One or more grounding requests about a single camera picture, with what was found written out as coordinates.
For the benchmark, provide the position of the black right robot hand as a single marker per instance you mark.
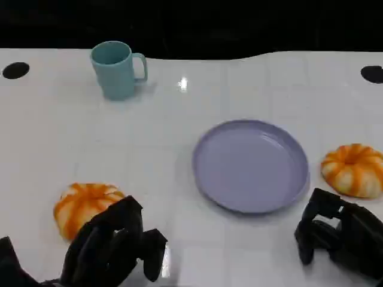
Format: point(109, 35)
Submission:
point(353, 236)

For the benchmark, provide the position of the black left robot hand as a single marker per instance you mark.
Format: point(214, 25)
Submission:
point(101, 239)

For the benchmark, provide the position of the orange white toy bread roll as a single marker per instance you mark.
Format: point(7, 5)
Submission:
point(80, 203)
point(353, 175)

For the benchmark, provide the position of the lilac plate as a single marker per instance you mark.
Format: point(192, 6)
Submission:
point(249, 167)

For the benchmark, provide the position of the pale green mug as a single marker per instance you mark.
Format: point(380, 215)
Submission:
point(115, 77)

